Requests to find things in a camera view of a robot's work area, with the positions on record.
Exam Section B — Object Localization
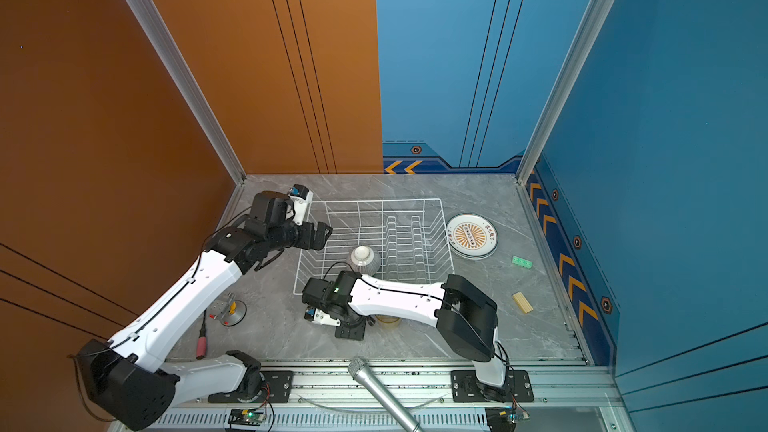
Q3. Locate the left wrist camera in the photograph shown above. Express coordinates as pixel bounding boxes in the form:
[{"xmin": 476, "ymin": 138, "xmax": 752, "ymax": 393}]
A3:
[{"xmin": 287, "ymin": 184, "xmax": 314, "ymax": 226}]

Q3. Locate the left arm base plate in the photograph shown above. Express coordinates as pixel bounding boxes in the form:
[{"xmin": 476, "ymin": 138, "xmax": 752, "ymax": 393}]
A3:
[{"xmin": 207, "ymin": 370, "xmax": 294, "ymax": 404}]

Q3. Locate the white wire dish rack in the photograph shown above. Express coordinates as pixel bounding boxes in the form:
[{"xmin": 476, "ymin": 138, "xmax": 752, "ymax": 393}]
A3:
[{"xmin": 293, "ymin": 198, "xmax": 454, "ymax": 295}]

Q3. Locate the red handled screwdriver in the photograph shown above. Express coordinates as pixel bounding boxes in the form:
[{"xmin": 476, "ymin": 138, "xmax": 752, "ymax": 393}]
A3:
[{"xmin": 195, "ymin": 310, "xmax": 207, "ymax": 360}]

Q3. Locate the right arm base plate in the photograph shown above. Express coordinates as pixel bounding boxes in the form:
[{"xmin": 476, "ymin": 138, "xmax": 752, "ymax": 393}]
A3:
[{"xmin": 450, "ymin": 370, "xmax": 535, "ymax": 404}]

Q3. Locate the aluminium front rail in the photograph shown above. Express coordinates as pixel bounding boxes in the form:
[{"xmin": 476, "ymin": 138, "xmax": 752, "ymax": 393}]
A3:
[{"xmin": 107, "ymin": 362, "xmax": 637, "ymax": 432}]

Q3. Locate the yellow plastic cup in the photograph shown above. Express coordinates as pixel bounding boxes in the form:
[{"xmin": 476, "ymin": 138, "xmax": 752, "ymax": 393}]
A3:
[{"xmin": 375, "ymin": 315, "xmax": 402, "ymax": 329}]

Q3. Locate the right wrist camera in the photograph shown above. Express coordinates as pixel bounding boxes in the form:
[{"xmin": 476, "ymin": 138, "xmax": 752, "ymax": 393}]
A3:
[{"xmin": 304, "ymin": 306, "xmax": 340, "ymax": 327}]

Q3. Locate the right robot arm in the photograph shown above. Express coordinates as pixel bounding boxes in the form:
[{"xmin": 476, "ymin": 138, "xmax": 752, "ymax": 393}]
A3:
[{"xmin": 301, "ymin": 270, "xmax": 514, "ymax": 402}]

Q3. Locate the green plastic block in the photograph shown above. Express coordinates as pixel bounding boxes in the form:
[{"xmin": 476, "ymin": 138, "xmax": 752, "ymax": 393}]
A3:
[{"xmin": 512, "ymin": 256, "xmax": 533, "ymax": 269}]

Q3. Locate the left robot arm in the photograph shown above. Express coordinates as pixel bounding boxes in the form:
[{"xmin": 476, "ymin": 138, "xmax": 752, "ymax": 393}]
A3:
[{"xmin": 71, "ymin": 184, "xmax": 333, "ymax": 431}]

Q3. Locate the wooden block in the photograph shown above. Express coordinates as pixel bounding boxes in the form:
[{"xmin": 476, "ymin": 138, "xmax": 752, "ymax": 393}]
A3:
[{"xmin": 512, "ymin": 292, "xmax": 533, "ymax": 314}]

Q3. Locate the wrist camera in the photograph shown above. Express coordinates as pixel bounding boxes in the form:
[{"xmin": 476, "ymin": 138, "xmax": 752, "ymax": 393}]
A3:
[
  {"xmin": 287, "ymin": 184, "xmax": 314, "ymax": 226},
  {"xmin": 304, "ymin": 306, "xmax": 340, "ymax": 327}
]

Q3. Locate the left circuit board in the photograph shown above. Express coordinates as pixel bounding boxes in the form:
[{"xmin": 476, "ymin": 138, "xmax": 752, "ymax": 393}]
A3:
[{"xmin": 226, "ymin": 408, "xmax": 270, "ymax": 431}]

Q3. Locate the right circuit board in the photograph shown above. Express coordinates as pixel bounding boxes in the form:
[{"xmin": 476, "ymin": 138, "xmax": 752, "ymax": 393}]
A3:
[{"xmin": 485, "ymin": 408, "xmax": 530, "ymax": 432}]

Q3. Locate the circuit board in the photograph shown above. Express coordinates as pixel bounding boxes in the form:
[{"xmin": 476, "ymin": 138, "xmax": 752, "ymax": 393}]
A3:
[
  {"xmin": 485, "ymin": 408, "xmax": 530, "ymax": 432},
  {"xmin": 226, "ymin": 408, "xmax": 270, "ymax": 431}
]

